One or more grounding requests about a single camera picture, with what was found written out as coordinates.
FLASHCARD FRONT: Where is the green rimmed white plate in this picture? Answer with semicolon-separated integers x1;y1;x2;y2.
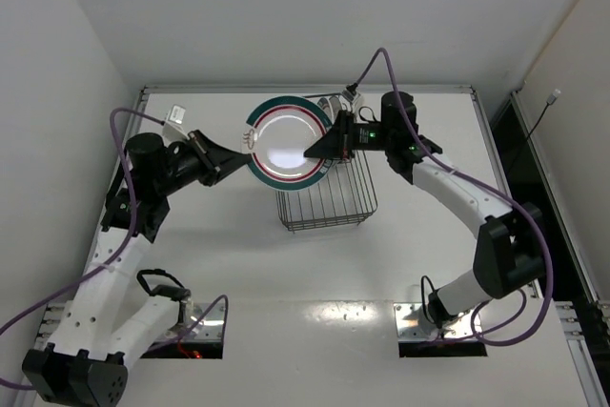
241;95;336;192
316;95;348;177

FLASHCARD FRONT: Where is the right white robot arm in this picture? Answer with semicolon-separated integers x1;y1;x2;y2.
304;92;547;328

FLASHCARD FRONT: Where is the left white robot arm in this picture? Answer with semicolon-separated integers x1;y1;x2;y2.
22;131;252;406

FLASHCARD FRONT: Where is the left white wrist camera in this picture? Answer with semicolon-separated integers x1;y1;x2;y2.
162;105;188;142

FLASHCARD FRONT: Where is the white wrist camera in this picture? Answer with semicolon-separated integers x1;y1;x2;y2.
162;105;188;142
340;88;364;113

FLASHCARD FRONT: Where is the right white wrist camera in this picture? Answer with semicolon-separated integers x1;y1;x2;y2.
340;88;364;113

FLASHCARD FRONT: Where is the metal wire dish rack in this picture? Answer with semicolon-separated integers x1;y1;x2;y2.
275;92;380;234

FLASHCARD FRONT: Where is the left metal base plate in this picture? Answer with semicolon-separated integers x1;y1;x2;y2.
159;300;226;343

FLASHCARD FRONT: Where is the metal base plate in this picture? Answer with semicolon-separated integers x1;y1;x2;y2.
394;302;482;344
159;300;226;343

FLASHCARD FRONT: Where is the black cable with white plug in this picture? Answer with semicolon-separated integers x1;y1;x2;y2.
523;88;562;141

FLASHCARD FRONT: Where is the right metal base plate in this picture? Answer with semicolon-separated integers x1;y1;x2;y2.
394;302;482;344

